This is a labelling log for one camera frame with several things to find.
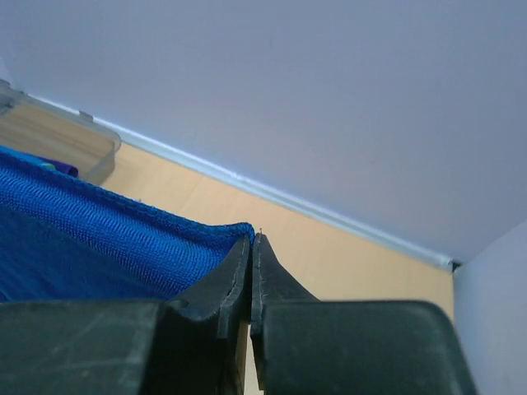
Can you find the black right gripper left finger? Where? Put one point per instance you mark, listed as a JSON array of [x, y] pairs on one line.
[[218, 301]]

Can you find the blue towel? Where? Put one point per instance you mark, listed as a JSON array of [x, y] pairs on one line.
[[63, 238]]

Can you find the smoky clear plastic bin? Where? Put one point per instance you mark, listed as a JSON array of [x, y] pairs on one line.
[[34, 127]]

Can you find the purple towel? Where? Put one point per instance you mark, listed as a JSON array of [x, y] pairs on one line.
[[63, 167]]

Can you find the white sealant strip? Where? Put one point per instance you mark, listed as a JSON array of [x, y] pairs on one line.
[[260, 190]]

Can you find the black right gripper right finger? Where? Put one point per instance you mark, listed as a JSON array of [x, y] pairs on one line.
[[271, 282]]

